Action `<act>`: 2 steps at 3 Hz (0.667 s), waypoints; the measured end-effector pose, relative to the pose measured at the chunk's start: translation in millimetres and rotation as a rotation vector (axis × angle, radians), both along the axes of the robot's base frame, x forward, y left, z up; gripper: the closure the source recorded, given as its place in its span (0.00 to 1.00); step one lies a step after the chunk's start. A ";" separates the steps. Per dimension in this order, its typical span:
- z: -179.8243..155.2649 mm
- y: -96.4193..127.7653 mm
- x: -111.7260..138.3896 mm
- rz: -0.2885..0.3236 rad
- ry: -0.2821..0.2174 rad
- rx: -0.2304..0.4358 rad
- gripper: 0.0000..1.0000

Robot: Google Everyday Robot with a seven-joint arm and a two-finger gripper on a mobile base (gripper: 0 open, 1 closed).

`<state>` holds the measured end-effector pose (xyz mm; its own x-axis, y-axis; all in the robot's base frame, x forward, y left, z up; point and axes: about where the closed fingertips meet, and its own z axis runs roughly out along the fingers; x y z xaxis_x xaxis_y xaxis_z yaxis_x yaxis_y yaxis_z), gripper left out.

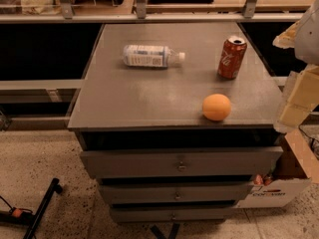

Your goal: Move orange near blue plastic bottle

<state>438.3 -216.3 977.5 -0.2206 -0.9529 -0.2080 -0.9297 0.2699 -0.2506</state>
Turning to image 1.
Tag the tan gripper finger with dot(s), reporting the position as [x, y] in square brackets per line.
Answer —
[286, 39]
[300, 96]

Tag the orange fruit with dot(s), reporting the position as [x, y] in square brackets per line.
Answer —
[216, 107]

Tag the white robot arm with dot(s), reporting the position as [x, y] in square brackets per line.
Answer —
[306, 47]

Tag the clear plastic water bottle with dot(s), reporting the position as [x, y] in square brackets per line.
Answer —
[152, 56]

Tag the red cola can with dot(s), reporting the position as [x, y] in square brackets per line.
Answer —
[231, 58]

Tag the white cardboard box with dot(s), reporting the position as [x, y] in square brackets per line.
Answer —
[295, 170]

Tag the top grey drawer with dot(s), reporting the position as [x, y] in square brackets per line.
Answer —
[176, 162]

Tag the grey drawer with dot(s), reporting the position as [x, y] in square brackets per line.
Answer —
[126, 215]
[174, 192]
[176, 162]

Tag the grey drawer cabinet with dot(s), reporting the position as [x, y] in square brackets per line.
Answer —
[122, 108]

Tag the bottom grey drawer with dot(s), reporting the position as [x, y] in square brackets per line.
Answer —
[126, 215]

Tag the middle grey drawer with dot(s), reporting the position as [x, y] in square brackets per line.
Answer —
[174, 192]

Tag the black stand leg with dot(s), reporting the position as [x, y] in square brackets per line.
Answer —
[54, 187]

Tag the metal shelf rail frame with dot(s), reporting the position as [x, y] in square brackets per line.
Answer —
[15, 11]

